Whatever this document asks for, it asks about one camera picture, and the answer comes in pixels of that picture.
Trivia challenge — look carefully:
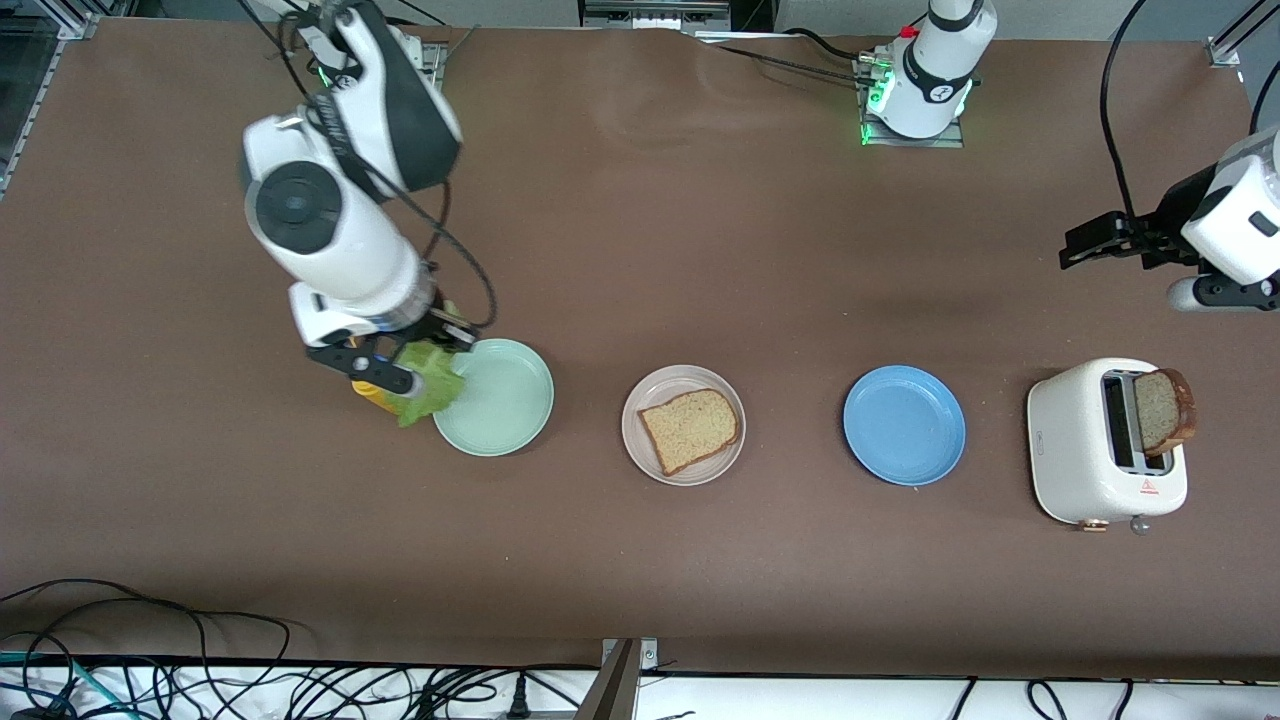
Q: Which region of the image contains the green lettuce leaf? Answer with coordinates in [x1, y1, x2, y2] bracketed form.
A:
[393, 340, 467, 429]

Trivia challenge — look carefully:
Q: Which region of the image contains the yellow squeeze bottle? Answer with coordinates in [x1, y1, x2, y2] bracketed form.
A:
[350, 378, 403, 415]

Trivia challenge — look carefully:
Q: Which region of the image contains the dark crust bread slice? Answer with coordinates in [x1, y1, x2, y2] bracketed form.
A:
[1133, 368, 1198, 458]

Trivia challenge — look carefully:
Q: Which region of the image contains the light crust bread slice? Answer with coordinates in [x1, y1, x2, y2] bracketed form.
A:
[637, 388, 742, 477]

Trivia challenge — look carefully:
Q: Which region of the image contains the mint green plate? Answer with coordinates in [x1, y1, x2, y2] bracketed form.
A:
[433, 338, 555, 458]

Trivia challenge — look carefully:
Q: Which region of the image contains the blue plate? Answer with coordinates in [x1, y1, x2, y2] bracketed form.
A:
[842, 364, 967, 488]

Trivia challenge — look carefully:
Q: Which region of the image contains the beige plate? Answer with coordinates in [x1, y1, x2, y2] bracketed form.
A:
[621, 364, 747, 487]

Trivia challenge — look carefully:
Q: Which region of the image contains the short aluminium profile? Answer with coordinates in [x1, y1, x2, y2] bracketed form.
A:
[1205, 0, 1280, 69]

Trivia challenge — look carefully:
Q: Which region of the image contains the white toaster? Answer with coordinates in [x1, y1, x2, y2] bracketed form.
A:
[1026, 358, 1189, 533]

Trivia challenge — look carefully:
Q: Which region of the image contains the white side bench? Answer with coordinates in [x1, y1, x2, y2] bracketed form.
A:
[0, 655, 1280, 720]

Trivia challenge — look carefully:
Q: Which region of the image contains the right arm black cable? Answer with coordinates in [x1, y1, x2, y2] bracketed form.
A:
[240, 0, 499, 331]

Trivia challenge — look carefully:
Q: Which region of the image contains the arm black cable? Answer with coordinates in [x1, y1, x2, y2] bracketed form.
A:
[1099, 0, 1151, 219]
[240, 0, 499, 331]

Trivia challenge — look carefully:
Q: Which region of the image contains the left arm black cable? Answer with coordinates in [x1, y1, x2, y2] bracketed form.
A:
[1099, 0, 1151, 219]

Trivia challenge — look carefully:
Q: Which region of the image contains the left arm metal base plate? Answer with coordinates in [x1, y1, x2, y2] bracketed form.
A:
[855, 55, 966, 149]

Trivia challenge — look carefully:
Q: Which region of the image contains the black base cable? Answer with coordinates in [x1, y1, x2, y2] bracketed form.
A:
[690, 28, 881, 91]

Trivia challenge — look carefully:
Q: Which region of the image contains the grey metal frame bar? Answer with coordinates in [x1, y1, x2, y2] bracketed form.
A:
[580, 0, 733, 31]

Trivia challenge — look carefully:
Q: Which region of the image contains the aluminium camera post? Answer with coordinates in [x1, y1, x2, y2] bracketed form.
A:
[570, 637, 661, 720]

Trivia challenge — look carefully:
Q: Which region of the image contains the long looping black cable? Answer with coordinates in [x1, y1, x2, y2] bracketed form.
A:
[0, 578, 293, 666]

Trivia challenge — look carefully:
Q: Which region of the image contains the aluminium frame with glass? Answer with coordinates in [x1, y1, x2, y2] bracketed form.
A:
[0, 0, 101, 196]

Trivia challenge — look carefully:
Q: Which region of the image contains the teal cable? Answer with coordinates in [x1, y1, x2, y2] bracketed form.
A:
[0, 650, 111, 720]

